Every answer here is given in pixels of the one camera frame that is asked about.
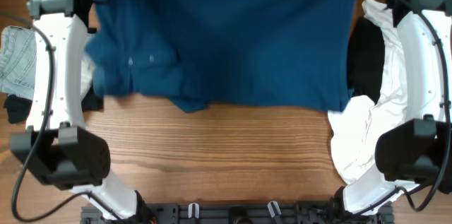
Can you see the light blue folded jeans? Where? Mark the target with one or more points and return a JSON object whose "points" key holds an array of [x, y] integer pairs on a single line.
{"points": [[18, 61]]}

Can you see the black folded garment left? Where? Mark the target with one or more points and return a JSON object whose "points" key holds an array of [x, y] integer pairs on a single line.
{"points": [[18, 108]]}

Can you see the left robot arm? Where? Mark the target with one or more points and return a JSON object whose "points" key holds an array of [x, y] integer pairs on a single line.
{"points": [[55, 146]]}

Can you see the white crumpled shirt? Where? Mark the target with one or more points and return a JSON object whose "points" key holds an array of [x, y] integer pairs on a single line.
{"points": [[370, 111]]}

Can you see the blue polo shirt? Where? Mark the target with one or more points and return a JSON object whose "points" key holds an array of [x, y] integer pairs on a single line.
{"points": [[244, 52]]}

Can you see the black garment right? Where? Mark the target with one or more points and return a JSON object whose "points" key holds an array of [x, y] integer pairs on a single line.
{"points": [[365, 59]]}

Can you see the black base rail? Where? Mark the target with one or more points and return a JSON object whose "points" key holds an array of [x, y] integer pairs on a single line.
{"points": [[303, 212]]}

